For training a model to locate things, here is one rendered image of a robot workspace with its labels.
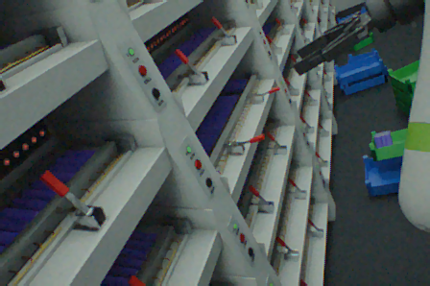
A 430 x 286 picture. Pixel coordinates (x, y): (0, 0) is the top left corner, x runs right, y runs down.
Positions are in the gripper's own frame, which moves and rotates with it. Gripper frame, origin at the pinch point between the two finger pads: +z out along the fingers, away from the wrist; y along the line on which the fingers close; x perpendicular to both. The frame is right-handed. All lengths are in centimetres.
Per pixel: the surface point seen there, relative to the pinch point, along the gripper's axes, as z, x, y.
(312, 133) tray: 30, -46, 54
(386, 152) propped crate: 6, -67, 51
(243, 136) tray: 22.8, -7.3, -7.2
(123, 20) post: 12.4, 29.8, -31.8
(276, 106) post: 25.9, -18.0, 30.5
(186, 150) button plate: 17.1, 6.7, -35.4
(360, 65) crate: 14, -71, 168
